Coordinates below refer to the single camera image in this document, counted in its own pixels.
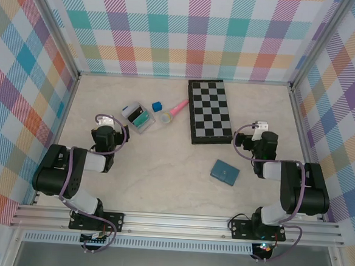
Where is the teal leather card holder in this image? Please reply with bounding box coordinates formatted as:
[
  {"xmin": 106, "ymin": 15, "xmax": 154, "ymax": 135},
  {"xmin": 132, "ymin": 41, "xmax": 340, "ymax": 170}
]
[{"xmin": 209, "ymin": 159, "xmax": 241, "ymax": 186}]

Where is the teal green card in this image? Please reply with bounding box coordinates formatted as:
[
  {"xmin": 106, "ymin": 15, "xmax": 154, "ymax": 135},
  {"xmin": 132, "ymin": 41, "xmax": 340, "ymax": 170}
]
[{"xmin": 132, "ymin": 111, "xmax": 151, "ymax": 130}]

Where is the black card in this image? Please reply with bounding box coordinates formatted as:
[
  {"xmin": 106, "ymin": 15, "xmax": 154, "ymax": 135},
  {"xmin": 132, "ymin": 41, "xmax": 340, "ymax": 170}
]
[{"xmin": 128, "ymin": 104, "xmax": 146, "ymax": 124}]

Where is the white card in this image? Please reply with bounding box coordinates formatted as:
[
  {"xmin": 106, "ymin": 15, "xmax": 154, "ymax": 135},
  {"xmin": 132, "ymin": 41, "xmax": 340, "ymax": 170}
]
[{"xmin": 120, "ymin": 101, "xmax": 141, "ymax": 119}]

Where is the grey box with teal item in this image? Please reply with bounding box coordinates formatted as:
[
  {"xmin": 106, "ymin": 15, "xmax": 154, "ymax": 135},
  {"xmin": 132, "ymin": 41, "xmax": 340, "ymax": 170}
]
[{"xmin": 119, "ymin": 99, "xmax": 158, "ymax": 137}]

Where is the black grey chessboard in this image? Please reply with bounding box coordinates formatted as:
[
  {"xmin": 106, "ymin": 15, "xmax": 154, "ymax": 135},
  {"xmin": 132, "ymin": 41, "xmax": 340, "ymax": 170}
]
[{"xmin": 184, "ymin": 77, "xmax": 238, "ymax": 148}]

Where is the small circuit board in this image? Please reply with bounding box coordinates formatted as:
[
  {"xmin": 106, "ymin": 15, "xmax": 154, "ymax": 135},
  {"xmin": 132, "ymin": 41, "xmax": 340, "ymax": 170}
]
[
  {"xmin": 80, "ymin": 231, "xmax": 110, "ymax": 245},
  {"xmin": 256, "ymin": 242, "xmax": 274, "ymax": 254}
]

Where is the aluminium table edge rail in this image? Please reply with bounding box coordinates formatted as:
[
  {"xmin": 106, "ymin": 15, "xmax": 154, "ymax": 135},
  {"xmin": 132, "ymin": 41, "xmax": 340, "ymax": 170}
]
[
  {"xmin": 32, "ymin": 71, "xmax": 81, "ymax": 208},
  {"xmin": 280, "ymin": 84, "xmax": 336, "ymax": 223},
  {"xmin": 77, "ymin": 68, "xmax": 293, "ymax": 90}
]

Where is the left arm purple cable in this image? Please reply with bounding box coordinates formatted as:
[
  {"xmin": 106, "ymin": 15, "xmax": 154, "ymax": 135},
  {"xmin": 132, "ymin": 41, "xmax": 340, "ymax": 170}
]
[{"xmin": 55, "ymin": 111, "xmax": 131, "ymax": 256}]

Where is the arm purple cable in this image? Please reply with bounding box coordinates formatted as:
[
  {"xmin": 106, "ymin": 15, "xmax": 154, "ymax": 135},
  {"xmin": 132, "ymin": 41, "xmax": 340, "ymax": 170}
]
[
  {"xmin": 225, "ymin": 121, "xmax": 311, "ymax": 266},
  {"xmin": 55, "ymin": 111, "xmax": 131, "ymax": 256}
]

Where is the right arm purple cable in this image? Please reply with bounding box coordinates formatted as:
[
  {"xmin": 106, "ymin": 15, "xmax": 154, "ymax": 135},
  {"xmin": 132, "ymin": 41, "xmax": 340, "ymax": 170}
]
[{"xmin": 225, "ymin": 121, "xmax": 311, "ymax": 266}]

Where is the pink handled clear scoop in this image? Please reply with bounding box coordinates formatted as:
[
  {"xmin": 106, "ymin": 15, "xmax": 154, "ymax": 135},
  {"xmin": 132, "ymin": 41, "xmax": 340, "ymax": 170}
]
[{"xmin": 160, "ymin": 97, "xmax": 190, "ymax": 127}]

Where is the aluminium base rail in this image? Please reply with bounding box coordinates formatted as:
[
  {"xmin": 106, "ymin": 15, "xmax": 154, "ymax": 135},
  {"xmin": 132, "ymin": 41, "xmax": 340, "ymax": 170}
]
[{"xmin": 9, "ymin": 200, "xmax": 346, "ymax": 251}]

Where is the aluminium frame post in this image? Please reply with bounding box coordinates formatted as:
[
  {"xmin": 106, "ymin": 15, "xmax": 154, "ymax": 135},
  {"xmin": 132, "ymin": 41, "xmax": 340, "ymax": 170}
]
[
  {"xmin": 288, "ymin": 0, "xmax": 354, "ymax": 95},
  {"xmin": 22, "ymin": 0, "xmax": 87, "ymax": 80}
]

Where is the slotted grey cable duct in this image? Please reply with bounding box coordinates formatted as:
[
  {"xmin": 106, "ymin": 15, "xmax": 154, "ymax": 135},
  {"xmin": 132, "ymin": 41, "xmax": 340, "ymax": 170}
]
[{"xmin": 22, "ymin": 230, "xmax": 255, "ymax": 257}]

